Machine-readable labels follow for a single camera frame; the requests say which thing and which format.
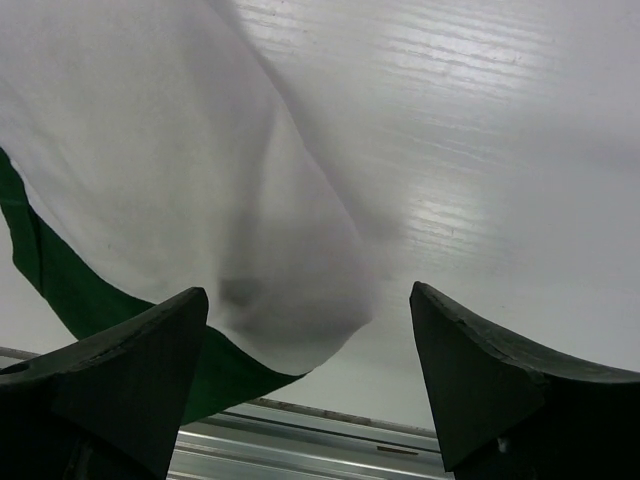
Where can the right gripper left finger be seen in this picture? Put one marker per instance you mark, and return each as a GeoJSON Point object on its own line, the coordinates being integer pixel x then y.
{"type": "Point", "coordinates": [108, 406]}

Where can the cream and green t-shirt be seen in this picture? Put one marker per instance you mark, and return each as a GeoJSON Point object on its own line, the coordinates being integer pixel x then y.
{"type": "Point", "coordinates": [144, 151]}

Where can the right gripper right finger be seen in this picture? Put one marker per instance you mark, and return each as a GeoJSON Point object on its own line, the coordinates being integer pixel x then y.
{"type": "Point", "coordinates": [506, 407]}

